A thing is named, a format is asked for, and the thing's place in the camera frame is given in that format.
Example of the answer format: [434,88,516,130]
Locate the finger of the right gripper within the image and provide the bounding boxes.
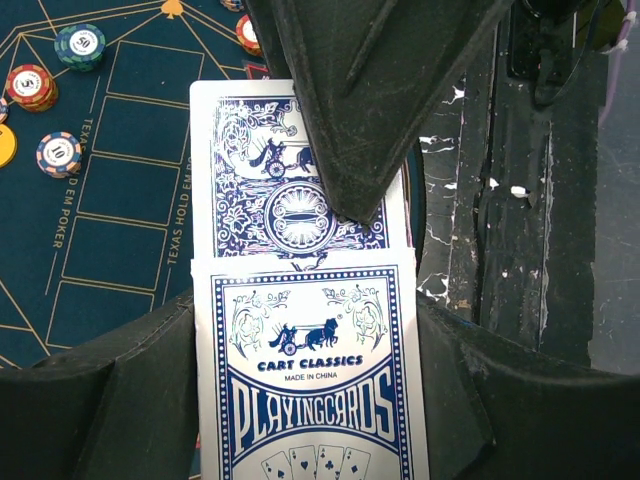
[245,0,509,223]

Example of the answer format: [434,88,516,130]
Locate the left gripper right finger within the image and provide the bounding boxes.
[416,293,639,479]

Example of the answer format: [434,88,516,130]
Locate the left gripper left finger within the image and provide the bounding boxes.
[1,294,198,479]

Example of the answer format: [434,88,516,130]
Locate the orange poker chip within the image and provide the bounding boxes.
[235,14,262,57]
[5,64,59,113]

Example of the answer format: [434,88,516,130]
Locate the blue-backed playing cards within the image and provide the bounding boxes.
[189,80,417,272]

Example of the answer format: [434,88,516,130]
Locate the blue playing card deck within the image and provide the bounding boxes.
[192,247,429,479]

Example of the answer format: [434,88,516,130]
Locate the white-blue poker chip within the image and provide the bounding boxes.
[220,0,245,12]
[0,98,9,123]
[36,132,82,178]

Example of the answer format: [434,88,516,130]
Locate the green poker chip stack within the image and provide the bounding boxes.
[54,23,107,72]

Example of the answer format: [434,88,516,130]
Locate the orange big blind button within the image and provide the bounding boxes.
[0,124,17,168]

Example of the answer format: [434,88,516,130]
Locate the round blue poker mat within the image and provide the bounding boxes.
[0,0,426,371]

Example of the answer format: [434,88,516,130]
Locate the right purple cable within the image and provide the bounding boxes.
[597,9,639,131]

